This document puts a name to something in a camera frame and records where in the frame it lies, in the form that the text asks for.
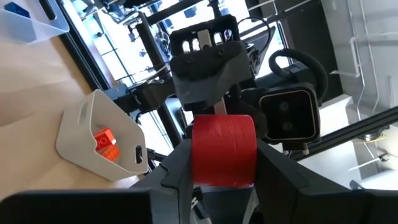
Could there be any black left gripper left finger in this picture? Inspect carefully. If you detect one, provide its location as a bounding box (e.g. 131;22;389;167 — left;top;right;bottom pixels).
0;139;200;224

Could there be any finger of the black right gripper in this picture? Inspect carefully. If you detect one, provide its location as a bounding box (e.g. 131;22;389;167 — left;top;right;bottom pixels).
170;42;253;111

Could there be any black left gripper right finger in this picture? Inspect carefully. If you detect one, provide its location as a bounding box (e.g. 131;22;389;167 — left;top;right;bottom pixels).
248;139;398;224

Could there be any red block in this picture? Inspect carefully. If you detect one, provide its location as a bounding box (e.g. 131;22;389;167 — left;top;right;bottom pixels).
191;114;258;189

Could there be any small orange block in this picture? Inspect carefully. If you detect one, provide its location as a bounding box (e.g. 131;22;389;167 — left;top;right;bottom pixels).
93;127;118;152

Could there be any blue block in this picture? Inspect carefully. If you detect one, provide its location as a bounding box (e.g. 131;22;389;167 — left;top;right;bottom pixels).
3;1;31;19

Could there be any black aluminium beam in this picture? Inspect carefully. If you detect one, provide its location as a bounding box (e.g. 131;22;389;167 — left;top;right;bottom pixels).
289;106;398;162

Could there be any white plastic bin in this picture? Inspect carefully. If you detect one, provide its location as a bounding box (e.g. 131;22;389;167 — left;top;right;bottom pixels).
55;89;149;182

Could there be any clear plastic bin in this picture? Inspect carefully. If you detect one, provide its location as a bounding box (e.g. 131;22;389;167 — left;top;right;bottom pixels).
0;0;70;44

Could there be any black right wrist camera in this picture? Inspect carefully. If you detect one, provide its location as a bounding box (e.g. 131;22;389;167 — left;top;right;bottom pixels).
258;89;321;144

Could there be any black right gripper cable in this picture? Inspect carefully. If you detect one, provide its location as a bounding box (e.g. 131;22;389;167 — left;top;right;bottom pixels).
267;48;330;103

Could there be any black aluminium table frame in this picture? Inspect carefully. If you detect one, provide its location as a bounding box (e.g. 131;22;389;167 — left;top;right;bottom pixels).
55;0;114;93

